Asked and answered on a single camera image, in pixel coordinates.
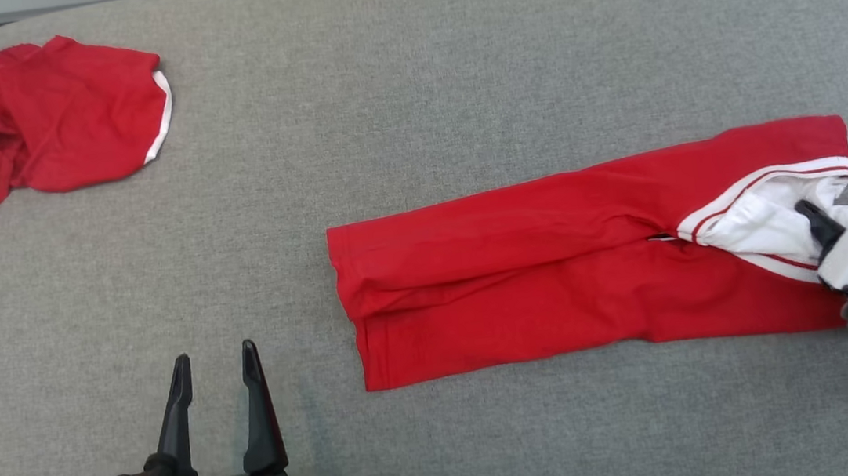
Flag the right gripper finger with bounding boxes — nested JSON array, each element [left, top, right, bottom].
[[794, 195, 848, 263]]

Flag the red basketball jersey white trim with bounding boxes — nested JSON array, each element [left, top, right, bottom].
[[320, 112, 848, 395]]

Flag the red Bulls 23 shorts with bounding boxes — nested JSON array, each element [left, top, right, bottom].
[[0, 24, 187, 259]]

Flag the grey fabric sofa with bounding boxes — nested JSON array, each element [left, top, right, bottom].
[[0, 0, 848, 476]]

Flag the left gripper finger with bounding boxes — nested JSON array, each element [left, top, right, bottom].
[[230, 336, 290, 476], [133, 354, 203, 476]]

